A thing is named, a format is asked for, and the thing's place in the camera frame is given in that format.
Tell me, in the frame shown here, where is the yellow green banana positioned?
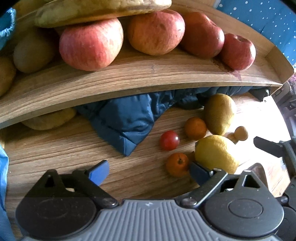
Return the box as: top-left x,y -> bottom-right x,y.
14,0 -> 56,16

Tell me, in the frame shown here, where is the light blue cloth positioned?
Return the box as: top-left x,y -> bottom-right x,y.
0,144 -> 15,241

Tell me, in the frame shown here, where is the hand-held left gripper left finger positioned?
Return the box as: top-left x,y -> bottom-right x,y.
24,160 -> 119,207

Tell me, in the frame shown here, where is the brown spotted banana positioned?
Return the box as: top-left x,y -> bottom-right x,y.
35,0 -> 173,28

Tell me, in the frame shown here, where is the overripe yellow plantain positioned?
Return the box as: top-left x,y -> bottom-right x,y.
22,108 -> 77,131

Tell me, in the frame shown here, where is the brown kiwi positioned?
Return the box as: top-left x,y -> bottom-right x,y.
13,30 -> 57,73
0,57 -> 16,96

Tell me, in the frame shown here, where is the blue polka dot fabric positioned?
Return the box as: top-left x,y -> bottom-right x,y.
216,0 -> 296,67

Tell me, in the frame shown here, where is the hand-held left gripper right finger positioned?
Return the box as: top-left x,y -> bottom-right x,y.
181,161 -> 271,207

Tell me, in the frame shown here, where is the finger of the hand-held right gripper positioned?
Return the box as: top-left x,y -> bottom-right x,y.
253,136 -> 286,159

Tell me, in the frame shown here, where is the small brown nut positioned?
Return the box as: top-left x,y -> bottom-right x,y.
227,126 -> 248,144

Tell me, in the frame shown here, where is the yellow lemon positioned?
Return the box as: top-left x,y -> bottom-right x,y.
195,135 -> 240,175

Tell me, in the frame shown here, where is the crumpled blue plastic bag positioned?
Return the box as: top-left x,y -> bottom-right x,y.
0,8 -> 17,50

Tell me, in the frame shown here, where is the dark blue padded jacket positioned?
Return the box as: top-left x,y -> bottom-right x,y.
75,86 -> 271,157

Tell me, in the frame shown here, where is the small orange tangerine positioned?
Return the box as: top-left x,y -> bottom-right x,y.
166,152 -> 190,178
184,117 -> 207,141

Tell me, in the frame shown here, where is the red cherry tomato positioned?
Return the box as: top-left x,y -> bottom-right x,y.
160,130 -> 180,151

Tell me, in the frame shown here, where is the red apple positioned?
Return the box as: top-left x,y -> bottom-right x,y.
180,13 -> 225,58
127,10 -> 185,56
218,34 -> 256,70
59,17 -> 124,71

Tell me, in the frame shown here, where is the curved wooden shelf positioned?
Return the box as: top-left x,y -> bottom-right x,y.
0,2 -> 287,129

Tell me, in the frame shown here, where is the golden yellow pear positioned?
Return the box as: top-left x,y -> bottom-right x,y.
203,93 -> 237,136

